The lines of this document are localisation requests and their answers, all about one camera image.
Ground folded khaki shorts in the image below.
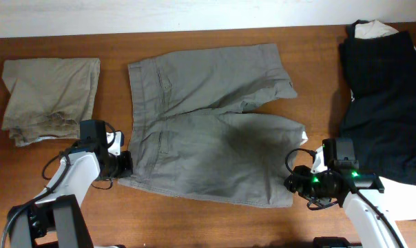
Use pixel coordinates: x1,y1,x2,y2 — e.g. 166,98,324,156
1,58,101,147

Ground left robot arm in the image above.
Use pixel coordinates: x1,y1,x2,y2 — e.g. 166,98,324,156
1,120,133,247

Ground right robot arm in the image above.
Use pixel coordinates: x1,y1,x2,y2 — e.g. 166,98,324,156
284,138,407,248

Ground cream garment under pile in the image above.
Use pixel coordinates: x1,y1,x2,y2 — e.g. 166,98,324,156
354,20,399,39

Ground black garment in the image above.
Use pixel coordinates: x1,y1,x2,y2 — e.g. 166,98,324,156
339,21,416,185

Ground grey shorts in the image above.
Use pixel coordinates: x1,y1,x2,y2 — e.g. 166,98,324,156
119,43,308,208

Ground white patterned garment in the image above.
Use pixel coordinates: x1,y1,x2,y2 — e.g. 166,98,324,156
360,176,416,220

